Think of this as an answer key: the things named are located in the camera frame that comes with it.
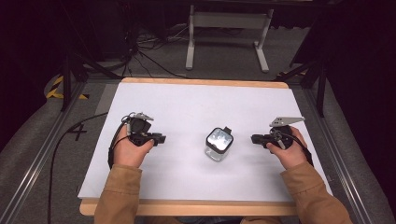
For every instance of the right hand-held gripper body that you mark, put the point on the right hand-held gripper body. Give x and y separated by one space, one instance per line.
281 132

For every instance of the black tripod stand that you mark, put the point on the black tripod stand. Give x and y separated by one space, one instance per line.
320 90
66 87

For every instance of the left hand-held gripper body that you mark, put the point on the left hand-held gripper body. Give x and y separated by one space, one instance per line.
138 126

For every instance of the clear jar with black lid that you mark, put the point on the clear jar with black lid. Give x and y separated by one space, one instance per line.
219 143

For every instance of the person's right hand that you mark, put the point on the person's right hand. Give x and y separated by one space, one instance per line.
291 154

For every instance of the aluminium floor rail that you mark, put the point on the aluminium floor rail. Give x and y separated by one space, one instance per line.
339 155
40 155

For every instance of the white metal stand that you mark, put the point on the white metal stand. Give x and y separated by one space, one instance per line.
229 20

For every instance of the person's left hand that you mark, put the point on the person's left hand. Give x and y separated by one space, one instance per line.
129 154

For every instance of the white table mat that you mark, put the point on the white table mat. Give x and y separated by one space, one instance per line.
193 109

